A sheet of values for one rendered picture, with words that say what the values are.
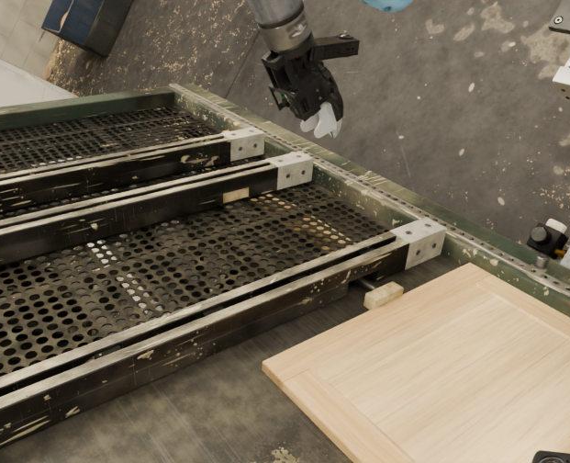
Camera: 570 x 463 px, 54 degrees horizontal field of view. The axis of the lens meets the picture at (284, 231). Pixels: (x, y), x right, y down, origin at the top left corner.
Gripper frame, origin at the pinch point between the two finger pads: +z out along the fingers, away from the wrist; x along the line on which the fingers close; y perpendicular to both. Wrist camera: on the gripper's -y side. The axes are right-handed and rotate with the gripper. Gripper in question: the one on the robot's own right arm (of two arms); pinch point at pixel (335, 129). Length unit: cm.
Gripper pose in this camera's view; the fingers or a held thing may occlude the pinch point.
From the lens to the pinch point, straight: 103.0
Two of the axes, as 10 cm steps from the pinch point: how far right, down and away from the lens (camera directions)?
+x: 6.2, 4.2, -6.7
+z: 3.4, 6.3, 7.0
